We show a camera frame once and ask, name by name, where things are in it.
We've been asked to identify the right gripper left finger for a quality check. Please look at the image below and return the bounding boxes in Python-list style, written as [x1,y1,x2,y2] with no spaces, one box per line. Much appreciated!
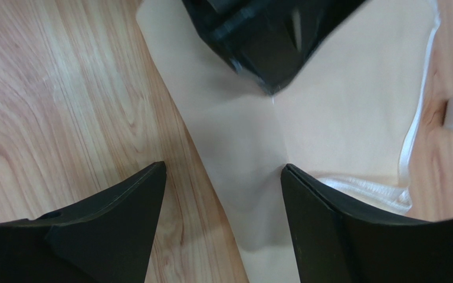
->
[0,162,167,282]

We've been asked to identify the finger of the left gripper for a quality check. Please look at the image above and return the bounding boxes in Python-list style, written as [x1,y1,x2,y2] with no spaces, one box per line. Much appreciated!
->
[183,0,363,95]

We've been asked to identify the beige cloth napkin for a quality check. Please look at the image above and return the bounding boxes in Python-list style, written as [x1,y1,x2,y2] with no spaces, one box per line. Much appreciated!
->
[137,1,440,282]

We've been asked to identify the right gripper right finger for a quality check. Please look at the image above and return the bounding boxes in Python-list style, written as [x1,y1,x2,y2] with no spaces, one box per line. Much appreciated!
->
[281,164,453,282]

